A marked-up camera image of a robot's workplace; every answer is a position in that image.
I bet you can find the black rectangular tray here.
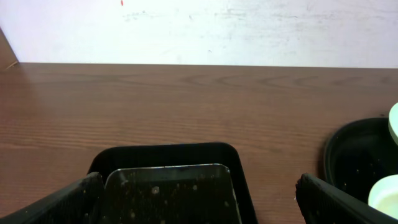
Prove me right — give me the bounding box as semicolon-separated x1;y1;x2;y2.
88;142;258;224

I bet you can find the green plate with stain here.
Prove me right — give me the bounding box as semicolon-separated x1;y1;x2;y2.
388;103;398;145

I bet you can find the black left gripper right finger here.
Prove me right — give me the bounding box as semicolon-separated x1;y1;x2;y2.
295;173;397;224

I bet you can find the light green plate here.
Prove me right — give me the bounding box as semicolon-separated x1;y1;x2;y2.
368;174;398;219

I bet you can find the black round tray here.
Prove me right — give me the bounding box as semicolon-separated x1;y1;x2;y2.
322;118;397;203

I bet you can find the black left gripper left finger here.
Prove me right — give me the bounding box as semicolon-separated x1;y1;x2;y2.
1;172;104;224

